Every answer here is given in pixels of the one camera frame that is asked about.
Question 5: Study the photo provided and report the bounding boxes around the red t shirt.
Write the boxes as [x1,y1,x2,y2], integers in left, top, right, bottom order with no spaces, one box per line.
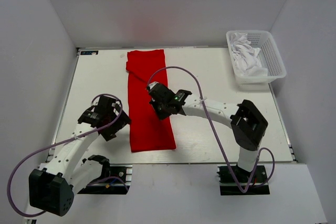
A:
[125,49,176,153]

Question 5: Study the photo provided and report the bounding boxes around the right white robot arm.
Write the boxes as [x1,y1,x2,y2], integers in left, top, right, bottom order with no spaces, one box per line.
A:
[147,82,268,182]

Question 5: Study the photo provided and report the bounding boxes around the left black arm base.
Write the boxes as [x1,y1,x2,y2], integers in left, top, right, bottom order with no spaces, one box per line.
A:
[78,155,133,195]

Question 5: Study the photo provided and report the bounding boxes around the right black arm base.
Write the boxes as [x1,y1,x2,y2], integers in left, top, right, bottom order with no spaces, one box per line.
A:
[216,165,271,196]

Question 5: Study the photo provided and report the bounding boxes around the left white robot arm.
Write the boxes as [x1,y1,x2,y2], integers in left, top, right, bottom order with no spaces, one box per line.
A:
[28,94,131,216]

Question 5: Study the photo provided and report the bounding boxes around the blue label sticker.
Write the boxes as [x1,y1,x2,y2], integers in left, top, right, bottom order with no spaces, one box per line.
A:
[80,50,99,56]

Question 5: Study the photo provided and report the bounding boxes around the white crumpled t shirt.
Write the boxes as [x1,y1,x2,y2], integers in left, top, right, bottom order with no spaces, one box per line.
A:
[229,33,268,77]

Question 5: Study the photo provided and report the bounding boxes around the white plastic basket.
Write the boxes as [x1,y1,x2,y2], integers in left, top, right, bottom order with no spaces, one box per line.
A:
[226,30,287,85]

